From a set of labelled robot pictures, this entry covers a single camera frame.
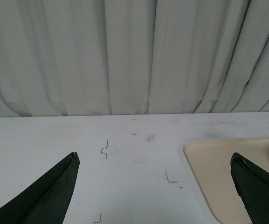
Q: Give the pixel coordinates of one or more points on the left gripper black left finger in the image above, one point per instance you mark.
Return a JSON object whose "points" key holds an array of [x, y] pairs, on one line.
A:
{"points": [[45, 201]]}

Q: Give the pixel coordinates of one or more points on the white pleated curtain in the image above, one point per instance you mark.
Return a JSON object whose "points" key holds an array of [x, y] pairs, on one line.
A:
{"points": [[114, 57]]}

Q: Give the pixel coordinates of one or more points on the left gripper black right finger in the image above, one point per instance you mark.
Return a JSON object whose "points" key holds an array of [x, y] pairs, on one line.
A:
{"points": [[252, 185]]}

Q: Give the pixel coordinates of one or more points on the beige rectangular plastic tray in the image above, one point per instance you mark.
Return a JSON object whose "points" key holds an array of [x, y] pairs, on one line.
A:
{"points": [[210, 163]]}

